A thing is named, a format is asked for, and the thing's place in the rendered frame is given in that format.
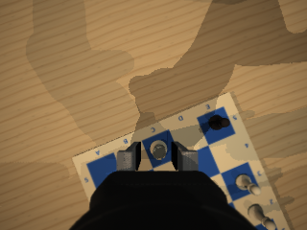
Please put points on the black pawn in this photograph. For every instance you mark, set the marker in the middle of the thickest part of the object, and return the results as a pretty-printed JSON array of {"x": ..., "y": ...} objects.
[{"x": 217, "y": 122}]

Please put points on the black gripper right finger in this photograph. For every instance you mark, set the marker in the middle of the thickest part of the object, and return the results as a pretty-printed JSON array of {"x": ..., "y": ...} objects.
[{"x": 184, "y": 159}]

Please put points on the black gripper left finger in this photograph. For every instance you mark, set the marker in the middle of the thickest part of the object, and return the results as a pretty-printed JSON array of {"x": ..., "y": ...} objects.
[{"x": 129, "y": 159}]

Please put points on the white pawn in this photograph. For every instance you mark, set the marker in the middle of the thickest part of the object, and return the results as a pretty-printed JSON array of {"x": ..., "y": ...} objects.
[
  {"x": 243, "y": 182},
  {"x": 256, "y": 212}
]

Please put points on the white chess rook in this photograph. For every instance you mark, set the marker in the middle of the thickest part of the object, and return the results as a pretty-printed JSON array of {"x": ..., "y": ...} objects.
[{"x": 158, "y": 149}]

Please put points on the blue and cream chessboard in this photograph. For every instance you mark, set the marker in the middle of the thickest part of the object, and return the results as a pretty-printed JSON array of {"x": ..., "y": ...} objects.
[{"x": 223, "y": 155}]

